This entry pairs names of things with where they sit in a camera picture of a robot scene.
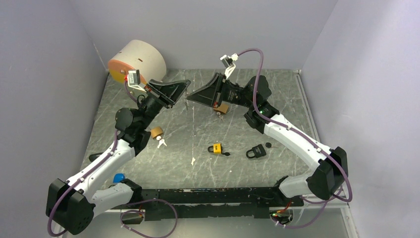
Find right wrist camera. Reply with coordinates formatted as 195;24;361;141
220;53;239;79

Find black padlock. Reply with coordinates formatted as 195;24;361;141
246;144;266;159

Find yellow padlock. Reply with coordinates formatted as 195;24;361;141
207;143;223;154

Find large brass padlock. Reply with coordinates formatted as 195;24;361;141
213;103;229;115

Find round cream drawer cabinet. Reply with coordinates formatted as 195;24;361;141
108;40;167;84

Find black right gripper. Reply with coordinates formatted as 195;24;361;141
187;73;255;109

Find blue usb stick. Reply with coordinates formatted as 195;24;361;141
88;153;102;162

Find silver keys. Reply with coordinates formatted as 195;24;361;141
216;112;224;121

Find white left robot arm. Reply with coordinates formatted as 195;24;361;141
46;79;191;237

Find blue round cap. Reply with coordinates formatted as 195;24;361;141
112;173;126;184

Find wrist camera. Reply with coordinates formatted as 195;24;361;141
220;53;239;79
126;69;146;92

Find small brass padlock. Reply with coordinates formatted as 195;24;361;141
150;126;163;139

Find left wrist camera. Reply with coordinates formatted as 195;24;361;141
126;69;146;92

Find black base frame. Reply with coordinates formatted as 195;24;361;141
117;187;304;221

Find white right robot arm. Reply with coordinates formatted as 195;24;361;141
187;73;348;206

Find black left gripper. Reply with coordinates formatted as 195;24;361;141
138;79;190;130

